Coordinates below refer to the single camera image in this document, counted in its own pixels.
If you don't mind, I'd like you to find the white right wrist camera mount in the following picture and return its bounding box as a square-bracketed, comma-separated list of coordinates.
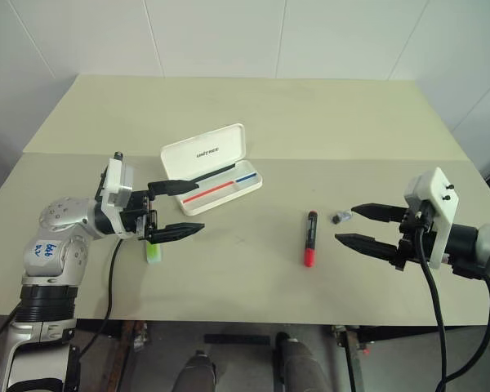
[405, 166, 461, 270]

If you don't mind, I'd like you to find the black flat bar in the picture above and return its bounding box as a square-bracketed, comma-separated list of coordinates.
[203, 333, 271, 345]

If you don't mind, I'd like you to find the green rectangular eraser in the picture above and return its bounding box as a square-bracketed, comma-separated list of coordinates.
[144, 240, 163, 265]

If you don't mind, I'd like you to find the white plastic pencil case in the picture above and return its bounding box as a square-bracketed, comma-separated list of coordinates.
[159, 122, 264, 216]

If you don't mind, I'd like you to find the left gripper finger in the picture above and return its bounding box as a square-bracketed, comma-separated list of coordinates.
[145, 222, 207, 245]
[147, 178, 202, 198]

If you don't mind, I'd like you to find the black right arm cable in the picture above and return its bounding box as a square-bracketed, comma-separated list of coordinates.
[416, 203, 490, 392]

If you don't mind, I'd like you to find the black metal table frame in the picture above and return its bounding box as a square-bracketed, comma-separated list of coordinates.
[329, 324, 448, 392]

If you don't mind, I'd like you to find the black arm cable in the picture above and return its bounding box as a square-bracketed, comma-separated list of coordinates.
[416, 203, 490, 392]
[63, 238, 123, 392]

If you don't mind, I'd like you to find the dark grey rounded shape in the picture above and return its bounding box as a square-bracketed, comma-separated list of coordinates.
[174, 350, 218, 392]
[274, 332, 332, 392]

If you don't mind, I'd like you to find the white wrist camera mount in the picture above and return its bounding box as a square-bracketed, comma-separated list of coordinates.
[405, 166, 461, 270]
[94, 151, 148, 241]

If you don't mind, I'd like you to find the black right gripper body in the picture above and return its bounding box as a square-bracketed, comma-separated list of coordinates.
[393, 199, 436, 274]

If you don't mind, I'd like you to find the rusty metal table leg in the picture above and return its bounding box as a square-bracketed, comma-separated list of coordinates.
[118, 321, 150, 353]

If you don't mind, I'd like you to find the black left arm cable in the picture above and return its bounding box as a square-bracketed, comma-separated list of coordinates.
[63, 238, 123, 392]

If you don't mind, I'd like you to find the black marker with red cap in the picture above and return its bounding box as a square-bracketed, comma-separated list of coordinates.
[301, 210, 320, 269]

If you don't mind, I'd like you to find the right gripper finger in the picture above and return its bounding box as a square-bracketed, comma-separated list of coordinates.
[333, 232, 402, 267]
[350, 203, 410, 225]

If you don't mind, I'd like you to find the red and blue pencil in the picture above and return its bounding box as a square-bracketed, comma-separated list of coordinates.
[181, 172, 258, 204]

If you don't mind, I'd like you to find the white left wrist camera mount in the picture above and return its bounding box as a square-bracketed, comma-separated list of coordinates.
[94, 151, 148, 241]

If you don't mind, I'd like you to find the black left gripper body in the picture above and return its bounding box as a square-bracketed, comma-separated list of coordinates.
[122, 188, 161, 243]

